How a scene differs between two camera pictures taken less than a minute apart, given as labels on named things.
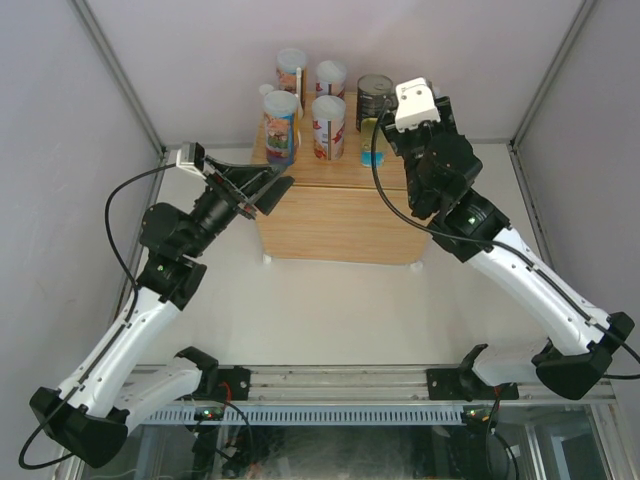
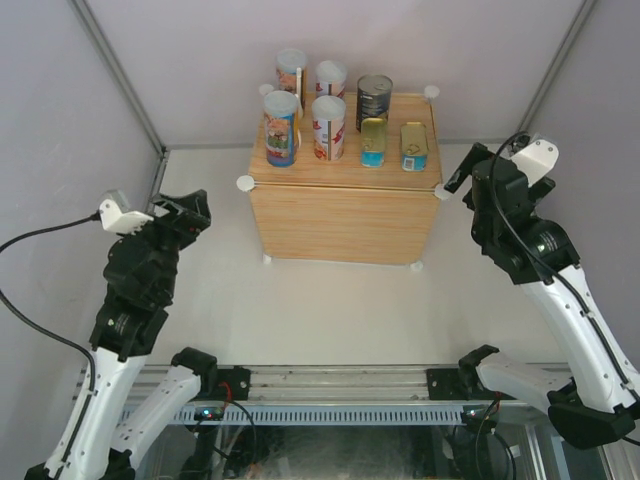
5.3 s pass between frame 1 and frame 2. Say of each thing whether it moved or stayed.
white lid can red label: stayed
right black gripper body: moved
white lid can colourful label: stayed
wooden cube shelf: stayed
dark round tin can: stayed
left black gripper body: moved
